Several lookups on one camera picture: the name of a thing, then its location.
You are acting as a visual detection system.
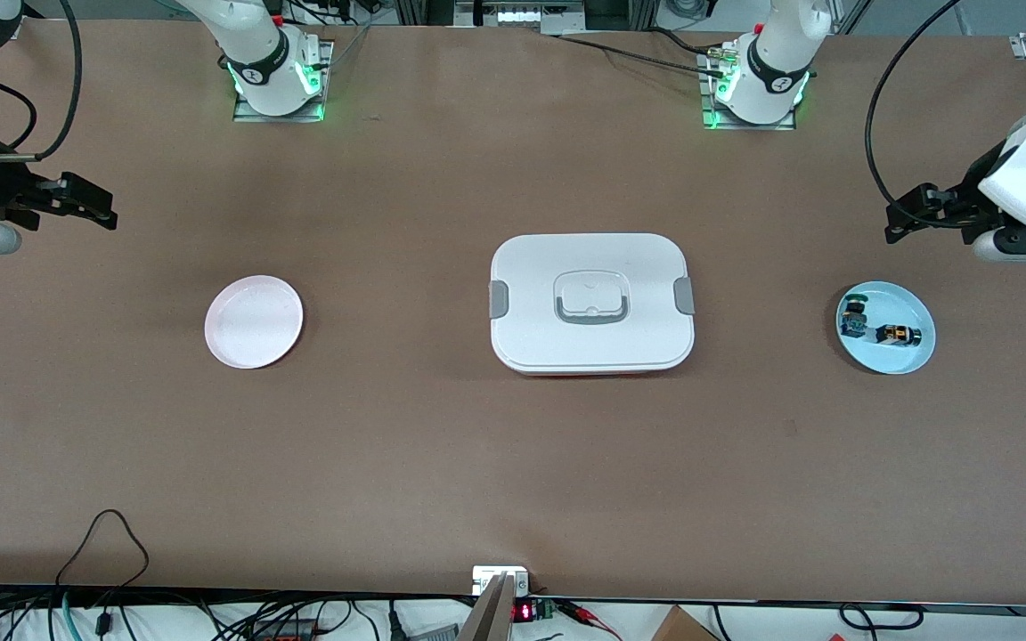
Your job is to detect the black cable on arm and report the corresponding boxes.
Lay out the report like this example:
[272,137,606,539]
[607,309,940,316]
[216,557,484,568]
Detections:
[0,0,83,163]
[864,0,965,215]

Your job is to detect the metal base plate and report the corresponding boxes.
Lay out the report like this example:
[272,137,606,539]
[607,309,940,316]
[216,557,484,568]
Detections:
[232,38,336,123]
[698,46,799,132]

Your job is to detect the light blue round plate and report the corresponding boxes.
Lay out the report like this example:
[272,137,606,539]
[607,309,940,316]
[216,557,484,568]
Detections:
[836,280,937,375]

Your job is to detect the black cable on table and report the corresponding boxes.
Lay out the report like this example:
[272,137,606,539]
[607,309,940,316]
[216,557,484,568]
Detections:
[556,27,732,74]

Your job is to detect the brown cardboard box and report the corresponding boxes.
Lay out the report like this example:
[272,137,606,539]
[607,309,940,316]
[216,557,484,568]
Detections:
[651,605,721,641]

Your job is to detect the white lunch box grey latches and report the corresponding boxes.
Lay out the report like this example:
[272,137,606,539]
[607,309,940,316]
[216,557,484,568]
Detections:
[489,233,696,377]

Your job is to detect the black looped cable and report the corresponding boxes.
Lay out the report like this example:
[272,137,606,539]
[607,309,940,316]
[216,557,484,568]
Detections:
[55,508,151,590]

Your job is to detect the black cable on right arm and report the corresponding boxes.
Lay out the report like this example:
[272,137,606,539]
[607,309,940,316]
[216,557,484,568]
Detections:
[0,0,83,163]

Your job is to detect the pale pink round plate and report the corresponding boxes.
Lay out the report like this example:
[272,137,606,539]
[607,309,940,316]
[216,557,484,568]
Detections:
[204,275,305,370]

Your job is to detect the aluminium frame with equipment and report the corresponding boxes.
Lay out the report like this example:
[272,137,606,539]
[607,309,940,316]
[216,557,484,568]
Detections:
[395,0,658,35]

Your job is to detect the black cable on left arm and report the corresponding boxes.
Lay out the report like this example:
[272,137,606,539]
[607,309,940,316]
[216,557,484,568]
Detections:
[864,0,965,215]

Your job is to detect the aluminium profile bar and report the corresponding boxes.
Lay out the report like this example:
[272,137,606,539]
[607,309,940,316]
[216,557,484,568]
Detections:
[458,574,519,641]

